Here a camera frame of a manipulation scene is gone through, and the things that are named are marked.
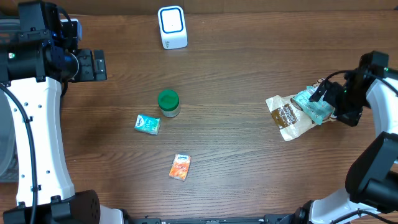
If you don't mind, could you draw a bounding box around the green wipes packet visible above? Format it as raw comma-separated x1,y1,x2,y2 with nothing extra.
293,86,334,125

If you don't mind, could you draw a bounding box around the clear bread bag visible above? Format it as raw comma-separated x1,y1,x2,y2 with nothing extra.
266,78,336,141

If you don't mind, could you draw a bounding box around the teal tissue packet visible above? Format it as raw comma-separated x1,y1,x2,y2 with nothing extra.
134,114,161,135

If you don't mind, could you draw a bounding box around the green lid jar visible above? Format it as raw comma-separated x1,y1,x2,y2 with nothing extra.
158,90,180,118

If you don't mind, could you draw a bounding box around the orange tissue packet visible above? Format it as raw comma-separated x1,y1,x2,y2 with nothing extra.
169,154,191,181

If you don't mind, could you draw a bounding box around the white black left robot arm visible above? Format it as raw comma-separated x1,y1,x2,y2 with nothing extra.
1,1,107,223

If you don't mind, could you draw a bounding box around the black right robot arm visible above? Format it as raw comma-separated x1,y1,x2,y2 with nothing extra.
281,50,397,223

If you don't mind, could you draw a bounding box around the grey plastic basket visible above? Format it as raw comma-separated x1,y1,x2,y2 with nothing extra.
0,12,19,183

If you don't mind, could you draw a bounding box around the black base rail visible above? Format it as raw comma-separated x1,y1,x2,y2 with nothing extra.
99,208,312,224

